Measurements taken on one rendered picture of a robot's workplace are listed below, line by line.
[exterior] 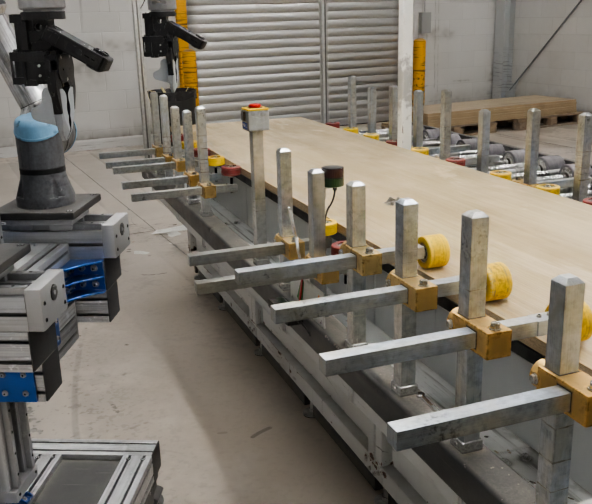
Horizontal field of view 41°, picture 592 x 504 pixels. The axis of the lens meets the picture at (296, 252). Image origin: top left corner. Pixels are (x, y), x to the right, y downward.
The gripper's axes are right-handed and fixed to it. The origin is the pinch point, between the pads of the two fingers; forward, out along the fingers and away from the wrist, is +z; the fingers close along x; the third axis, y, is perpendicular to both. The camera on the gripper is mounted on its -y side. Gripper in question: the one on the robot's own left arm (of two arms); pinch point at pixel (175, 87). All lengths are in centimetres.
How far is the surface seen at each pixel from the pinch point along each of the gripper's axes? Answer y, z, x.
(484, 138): -101, 32, -110
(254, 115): -17.5, 11.6, -30.3
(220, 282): -15, 46, 29
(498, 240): -87, 41, 8
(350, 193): -48, 22, 37
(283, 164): -28.2, 23.1, -8.5
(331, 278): -43, 48, 20
